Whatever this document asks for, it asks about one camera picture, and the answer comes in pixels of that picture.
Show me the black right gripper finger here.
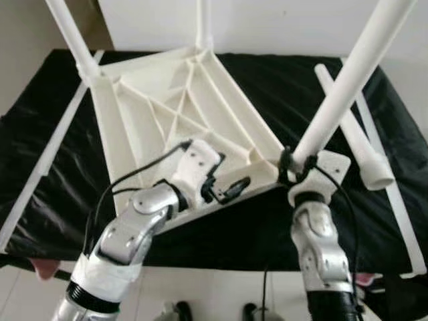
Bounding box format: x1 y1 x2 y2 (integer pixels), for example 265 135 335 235
277 146 296 186

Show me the white tapered table leg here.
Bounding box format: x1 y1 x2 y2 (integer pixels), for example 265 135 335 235
45 0 102 80
314 64 395 190
291 0 419 168
195 0 215 51

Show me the long white plastic strip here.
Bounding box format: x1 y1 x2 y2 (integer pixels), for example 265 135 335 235
0 50 104 251
341 59 427 276

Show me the pink object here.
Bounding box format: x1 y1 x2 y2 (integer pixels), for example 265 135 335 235
33 257 61 280
354 271 375 287

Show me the black table cloth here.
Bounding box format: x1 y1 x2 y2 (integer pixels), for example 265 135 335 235
0 48 428 275

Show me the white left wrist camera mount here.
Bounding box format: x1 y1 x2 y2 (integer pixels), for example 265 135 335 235
173 140 225 208

